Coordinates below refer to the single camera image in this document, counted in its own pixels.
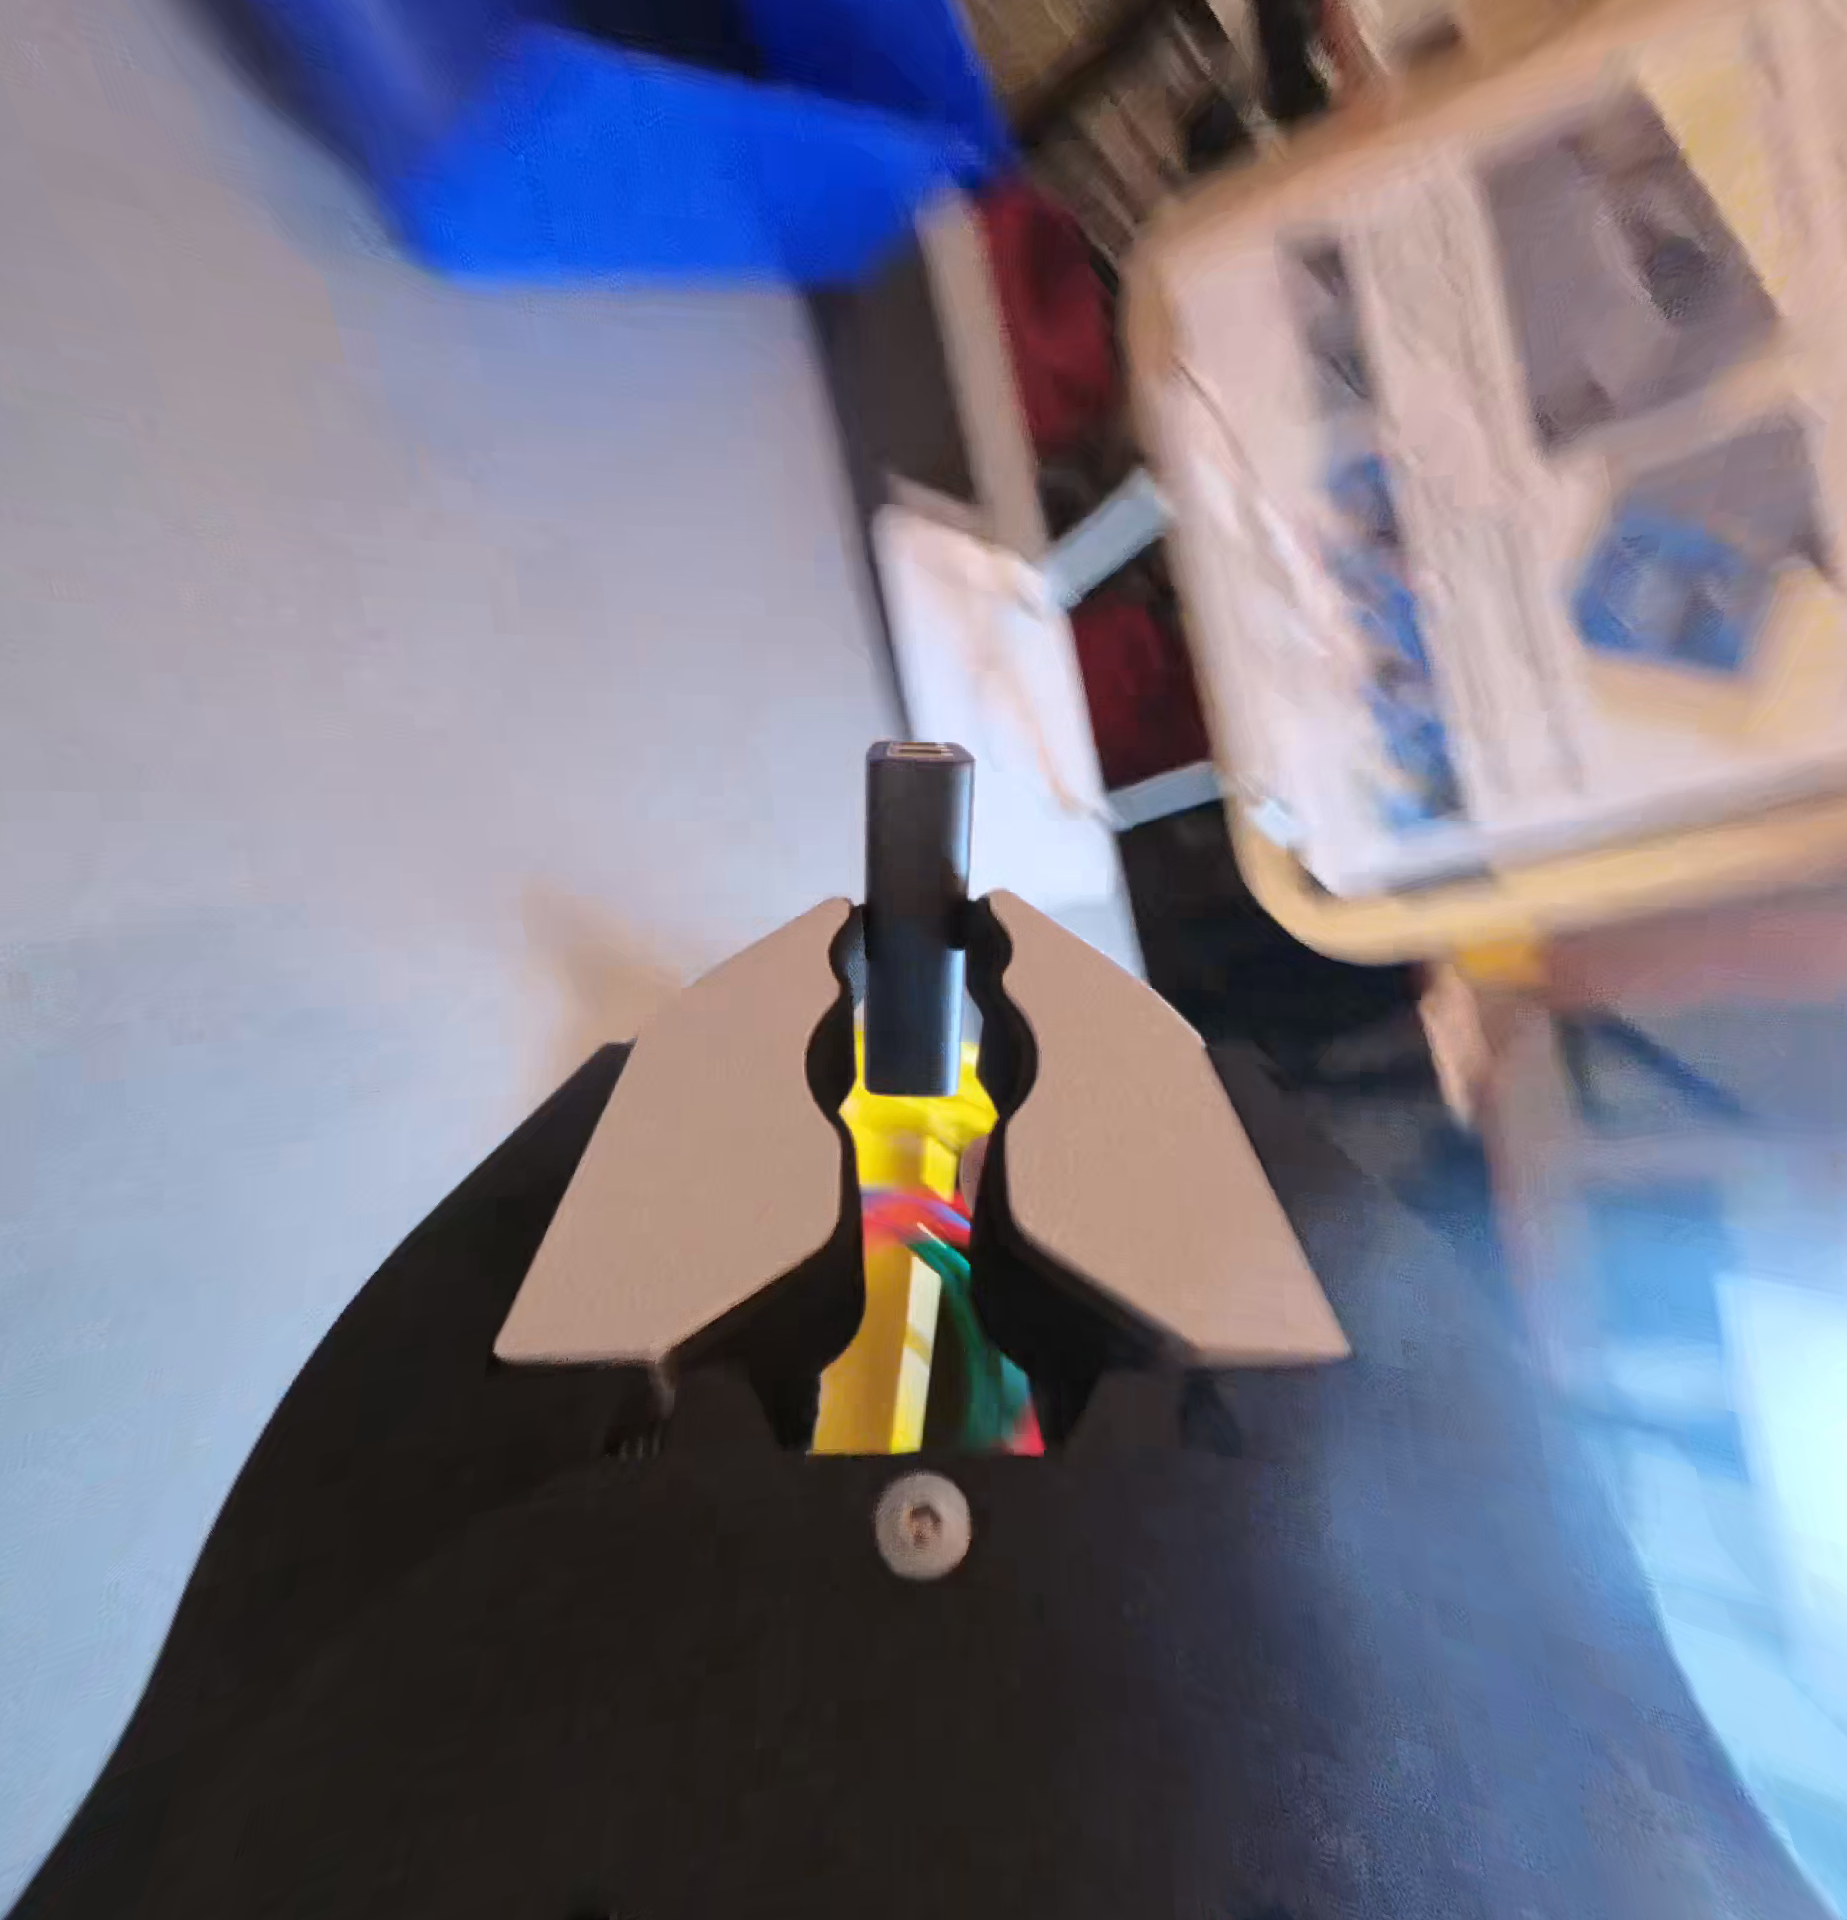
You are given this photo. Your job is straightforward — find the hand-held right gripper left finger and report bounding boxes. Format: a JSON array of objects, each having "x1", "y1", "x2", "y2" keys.
[{"x1": 492, "y1": 893, "x2": 869, "y2": 1454}]

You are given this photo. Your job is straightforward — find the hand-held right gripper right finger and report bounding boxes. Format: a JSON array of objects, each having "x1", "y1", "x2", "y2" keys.
[{"x1": 964, "y1": 884, "x2": 1353, "y2": 1454}]

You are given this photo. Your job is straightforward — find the yellow plastic bin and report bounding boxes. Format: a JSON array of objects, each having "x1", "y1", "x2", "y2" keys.
[{"x1": 807, "y1": 1020, "x2": 1047, "y2": 1460}]

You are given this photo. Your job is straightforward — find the green ethernet cable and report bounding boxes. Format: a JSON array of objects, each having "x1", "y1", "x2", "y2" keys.
[{"x1": 923, "y1": 1222, "x2": 1041, "y2": 1454}]

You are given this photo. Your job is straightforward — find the black ethernet coupler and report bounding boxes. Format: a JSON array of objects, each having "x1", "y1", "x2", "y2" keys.
[{"x1": 863, "y1": 740, "x2": 979, "y2": 1098}]

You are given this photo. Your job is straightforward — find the red ribbed container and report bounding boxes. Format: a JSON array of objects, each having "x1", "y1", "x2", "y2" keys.
[{"x1": 979, "y1": 177, "x2": 1213, "y2": 794}]

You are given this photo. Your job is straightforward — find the white monitor stand base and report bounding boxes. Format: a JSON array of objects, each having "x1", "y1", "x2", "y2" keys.
[{"x1": 867, "y1": 466, "x2": 1228, "y2": 833}]

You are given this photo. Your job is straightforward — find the standing poster board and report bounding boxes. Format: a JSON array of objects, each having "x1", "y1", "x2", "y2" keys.
[{"x1": 1121, "y1": 0, "x2": 1847, "y2": 964}]

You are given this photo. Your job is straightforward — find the blue plastic bin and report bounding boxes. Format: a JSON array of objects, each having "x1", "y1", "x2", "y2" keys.
[{"x1": 228, "y1": 0, "x2": 1016, "y2": 290}]

